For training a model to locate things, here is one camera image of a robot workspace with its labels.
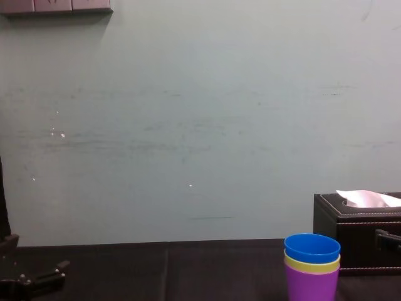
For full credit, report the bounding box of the yellow plastic cup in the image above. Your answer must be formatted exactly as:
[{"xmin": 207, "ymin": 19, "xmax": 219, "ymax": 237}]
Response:
[{"xmin": 284, "ymin": 252, "xmax": 341, "ymax": 273}]

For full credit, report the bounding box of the black table cloth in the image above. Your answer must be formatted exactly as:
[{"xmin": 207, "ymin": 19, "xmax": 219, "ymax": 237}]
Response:
[{"xmin": 0, "ymin": 238, "xmax": 401, "ymax": 301}]

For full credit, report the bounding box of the dark wall socket panel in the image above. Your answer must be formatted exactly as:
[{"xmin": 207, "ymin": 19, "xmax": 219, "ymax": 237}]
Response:
[{"xmin": 0, "ymin": 0, "xmax": 114, "ymax": 16}]

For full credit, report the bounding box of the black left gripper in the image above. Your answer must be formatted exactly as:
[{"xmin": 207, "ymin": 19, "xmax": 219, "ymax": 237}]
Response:
[{"xmin": 0, "ymin": 233, "xmax": 71, "ymax": 301}]

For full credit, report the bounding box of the black leather tissue box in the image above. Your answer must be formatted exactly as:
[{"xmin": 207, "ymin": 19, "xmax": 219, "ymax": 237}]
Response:
[{"xmin": 313, "ymin": 192, "xmax": 401, "ymax": 277}]

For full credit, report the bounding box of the black upright post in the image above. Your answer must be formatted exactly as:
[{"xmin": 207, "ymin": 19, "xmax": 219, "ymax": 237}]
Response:
[{"xmin": 0, "ymin": 152, "xmax": 13, "ymax": 241}]

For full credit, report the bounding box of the blue plastic cup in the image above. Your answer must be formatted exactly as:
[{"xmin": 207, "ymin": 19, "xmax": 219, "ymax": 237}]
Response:
[{"xmin": 284, "ymin": 233, "xmax": 341, "ymax": 264}]

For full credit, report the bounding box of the white tissue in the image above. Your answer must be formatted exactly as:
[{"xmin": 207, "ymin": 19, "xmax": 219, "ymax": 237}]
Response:
[{"xmin": 335, "ymin": 189, "xmax": 401, "ymax": 209}]

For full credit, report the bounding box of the purple plastic cup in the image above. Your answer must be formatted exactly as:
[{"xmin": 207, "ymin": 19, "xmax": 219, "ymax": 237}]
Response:
[{"xmin": 284, "ymin": 260, "xmax": 340, "ymax": 301}]

